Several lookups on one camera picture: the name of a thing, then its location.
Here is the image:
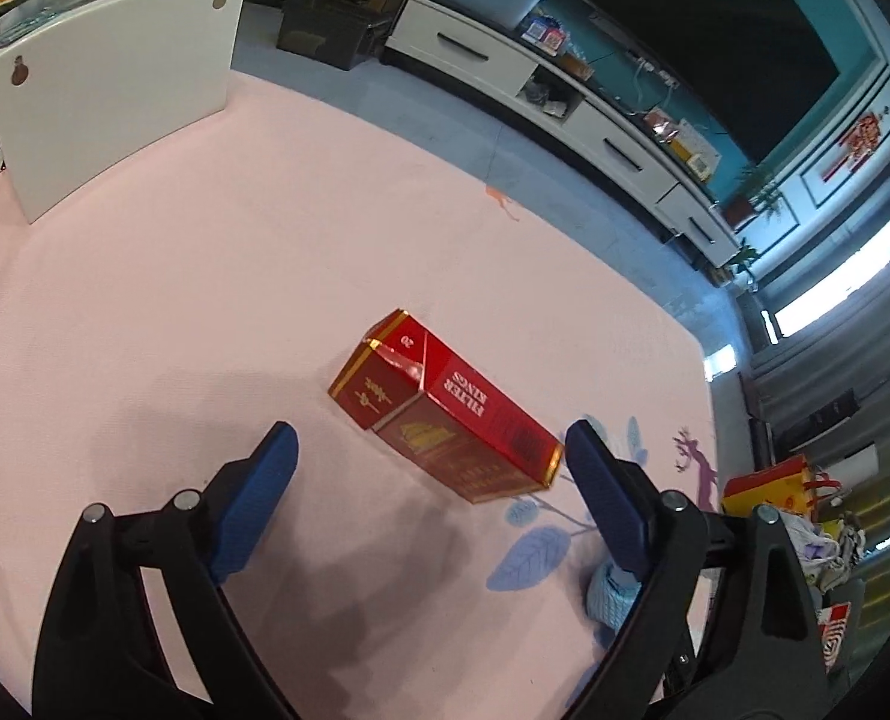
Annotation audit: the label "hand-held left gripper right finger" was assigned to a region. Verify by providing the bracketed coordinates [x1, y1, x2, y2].
[565, 420, 828, 720]

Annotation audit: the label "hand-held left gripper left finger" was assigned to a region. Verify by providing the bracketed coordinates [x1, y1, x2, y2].
[34, 421, 303, 720]

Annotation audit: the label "red cigarette box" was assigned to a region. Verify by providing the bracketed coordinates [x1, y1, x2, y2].
[328, 308, 566, 505]

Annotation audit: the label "purple-printed white plastic bag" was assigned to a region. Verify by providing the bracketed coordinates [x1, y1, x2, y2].
[786, 514, 866, 590]

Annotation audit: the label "light blue crumpled cloth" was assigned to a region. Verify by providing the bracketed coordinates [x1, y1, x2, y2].
[586, 561, 641, 627]

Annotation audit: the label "yellow red gift bag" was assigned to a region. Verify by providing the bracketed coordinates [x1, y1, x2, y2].
[721, 456, 843, 522]

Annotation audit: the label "potted green plant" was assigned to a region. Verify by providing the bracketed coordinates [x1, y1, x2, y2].
[722, 165, 787, 230]
[726, 240, 761, 286]

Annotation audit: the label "pink leaf-print tablecloth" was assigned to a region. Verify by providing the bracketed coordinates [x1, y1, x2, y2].
[0, 67, 720, 720]

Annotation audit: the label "grey curtain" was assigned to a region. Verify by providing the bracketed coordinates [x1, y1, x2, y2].
[745, 240, 890, 466]

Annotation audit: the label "desk calendar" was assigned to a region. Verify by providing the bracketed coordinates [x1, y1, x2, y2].
[670, 120, 720, 177]

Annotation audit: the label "white wooden box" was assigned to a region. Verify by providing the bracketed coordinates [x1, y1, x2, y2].
[0, 0, 249, 226]

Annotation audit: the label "white TV cabinet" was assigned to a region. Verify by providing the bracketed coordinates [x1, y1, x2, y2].
[380, 0, 742, 267]

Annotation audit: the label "small printed code signs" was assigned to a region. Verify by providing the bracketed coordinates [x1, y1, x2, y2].
[523, 15, 570, 53]

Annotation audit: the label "black flat-screen TV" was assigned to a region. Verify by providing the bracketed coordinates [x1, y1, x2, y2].
[497, 0, 843, 166]

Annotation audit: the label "glass plant tank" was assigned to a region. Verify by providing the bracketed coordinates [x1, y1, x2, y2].
[275, 0, 408, 72]

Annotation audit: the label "red wall hanging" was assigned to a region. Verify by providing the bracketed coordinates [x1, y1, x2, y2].
[823, 109, 890, 185]

